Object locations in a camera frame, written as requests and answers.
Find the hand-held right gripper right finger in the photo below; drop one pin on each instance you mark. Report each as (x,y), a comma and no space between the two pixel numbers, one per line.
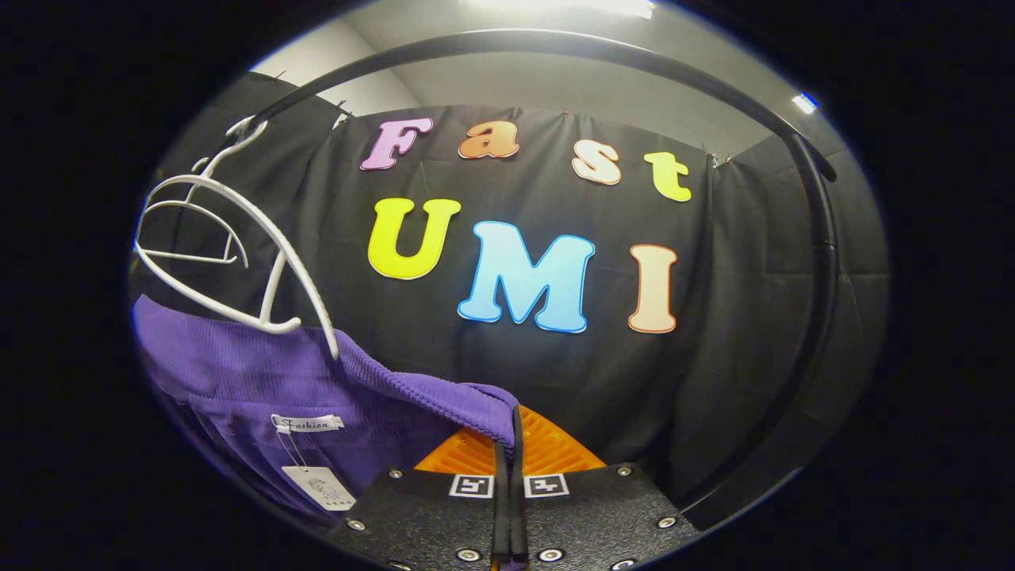
(603,515)

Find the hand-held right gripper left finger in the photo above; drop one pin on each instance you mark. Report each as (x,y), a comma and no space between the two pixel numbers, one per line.
(412,515)

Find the white plastic clothes hanger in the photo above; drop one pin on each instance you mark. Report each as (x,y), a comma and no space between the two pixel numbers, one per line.
(198,257)
(305,281)

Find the black metal clothes rack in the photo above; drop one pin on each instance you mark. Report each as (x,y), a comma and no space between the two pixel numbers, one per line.
(821,262)

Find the white paper hang tag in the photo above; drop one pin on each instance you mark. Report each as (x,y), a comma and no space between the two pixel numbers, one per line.
(321,485)

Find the black backdrop cloth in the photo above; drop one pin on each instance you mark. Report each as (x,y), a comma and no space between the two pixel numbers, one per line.
(714,381)

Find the ceiling light panel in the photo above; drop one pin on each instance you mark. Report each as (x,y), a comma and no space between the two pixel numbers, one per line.
(805,103)
(571,6)

